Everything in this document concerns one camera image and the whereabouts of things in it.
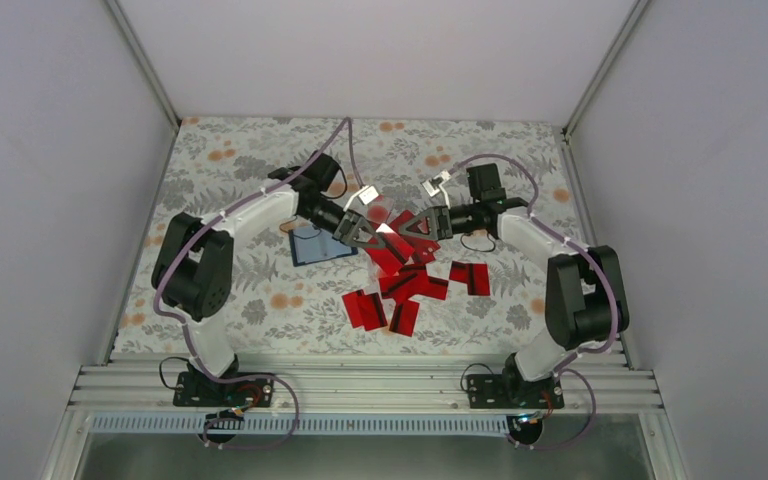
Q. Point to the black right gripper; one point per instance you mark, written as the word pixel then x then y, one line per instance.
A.
pixel 438 225

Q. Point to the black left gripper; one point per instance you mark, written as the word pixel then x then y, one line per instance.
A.
pixel 355 220

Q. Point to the navy blue card holder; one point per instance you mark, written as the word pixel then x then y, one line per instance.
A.
pixel 310 245

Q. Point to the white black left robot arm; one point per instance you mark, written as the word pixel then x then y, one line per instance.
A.
pixel 193 272

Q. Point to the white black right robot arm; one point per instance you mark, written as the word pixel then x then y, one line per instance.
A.
pixel 585 301

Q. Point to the white card red circle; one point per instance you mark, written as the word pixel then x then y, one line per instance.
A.
pixel 379 211

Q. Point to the red card pile centre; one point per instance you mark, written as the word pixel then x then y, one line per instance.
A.
pixel 410 281

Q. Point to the red card front left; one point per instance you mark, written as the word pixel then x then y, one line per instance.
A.
pixel 353 308

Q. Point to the red card far right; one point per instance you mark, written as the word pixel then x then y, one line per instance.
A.
pixel 475 276

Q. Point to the red card front middle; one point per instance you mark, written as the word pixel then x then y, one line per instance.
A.
pixel 372 312

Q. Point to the red card front bottom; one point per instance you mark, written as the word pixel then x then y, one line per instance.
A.
pixel 404 318

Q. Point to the floral patterned table cloth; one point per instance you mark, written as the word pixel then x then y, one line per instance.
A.
pixel 275 307

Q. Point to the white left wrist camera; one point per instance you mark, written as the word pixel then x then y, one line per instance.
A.
pixel 358 201

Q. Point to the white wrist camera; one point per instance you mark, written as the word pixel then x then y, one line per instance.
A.
pixel 358 201
pixel 435 187

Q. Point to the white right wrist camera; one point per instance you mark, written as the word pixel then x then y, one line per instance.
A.
pixel 435 187

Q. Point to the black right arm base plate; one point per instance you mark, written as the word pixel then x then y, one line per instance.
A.
pixel 494 391

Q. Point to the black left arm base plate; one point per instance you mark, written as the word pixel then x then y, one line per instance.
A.
pixel 194 389

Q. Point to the aluminium front rail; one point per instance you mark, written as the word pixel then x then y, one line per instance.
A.
pixel 376 384

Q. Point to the grey slotted cable duct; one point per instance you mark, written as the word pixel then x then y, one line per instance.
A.
pixel 308 424

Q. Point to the aluminium right corner post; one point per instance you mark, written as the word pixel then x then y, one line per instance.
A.
pixel 616 47

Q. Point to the aluminium corner post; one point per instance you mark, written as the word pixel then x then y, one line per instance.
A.
pixel 137 50
pixel 616 47

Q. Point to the aluminium left corner post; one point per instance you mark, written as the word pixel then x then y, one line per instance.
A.
pixel 137 50

